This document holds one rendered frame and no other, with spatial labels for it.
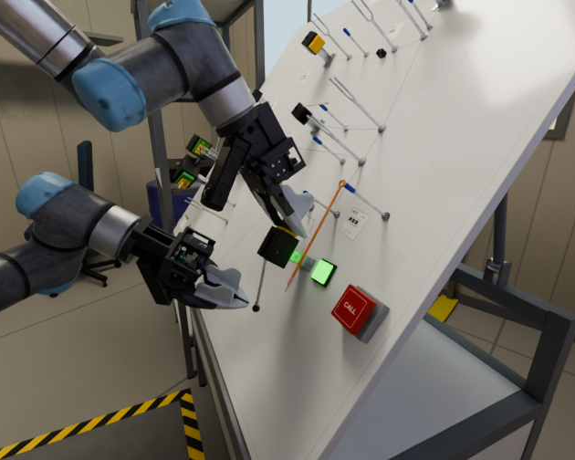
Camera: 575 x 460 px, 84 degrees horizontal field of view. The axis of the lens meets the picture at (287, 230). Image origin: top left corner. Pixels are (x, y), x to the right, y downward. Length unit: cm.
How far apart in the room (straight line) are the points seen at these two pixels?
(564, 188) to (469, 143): 200
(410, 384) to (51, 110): 334
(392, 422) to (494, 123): 55
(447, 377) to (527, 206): 180
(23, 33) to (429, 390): 90
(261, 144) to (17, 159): 310
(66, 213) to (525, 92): 63
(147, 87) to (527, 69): 48
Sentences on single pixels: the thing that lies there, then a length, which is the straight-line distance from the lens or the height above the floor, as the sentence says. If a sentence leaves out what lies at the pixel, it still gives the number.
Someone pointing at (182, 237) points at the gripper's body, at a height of 117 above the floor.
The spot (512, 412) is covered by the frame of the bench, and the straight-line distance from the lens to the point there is 86.
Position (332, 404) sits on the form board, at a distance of 48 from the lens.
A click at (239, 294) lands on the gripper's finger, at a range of 56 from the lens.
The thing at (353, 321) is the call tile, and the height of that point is 111.
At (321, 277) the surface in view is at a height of 110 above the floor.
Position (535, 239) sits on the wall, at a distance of 258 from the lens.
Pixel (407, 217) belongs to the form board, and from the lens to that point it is 49.
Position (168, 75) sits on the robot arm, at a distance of 45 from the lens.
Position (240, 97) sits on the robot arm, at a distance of 48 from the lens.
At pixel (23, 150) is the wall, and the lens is 350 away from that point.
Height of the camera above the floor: 136
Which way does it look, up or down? 20 degrees down
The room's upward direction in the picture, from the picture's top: straight up
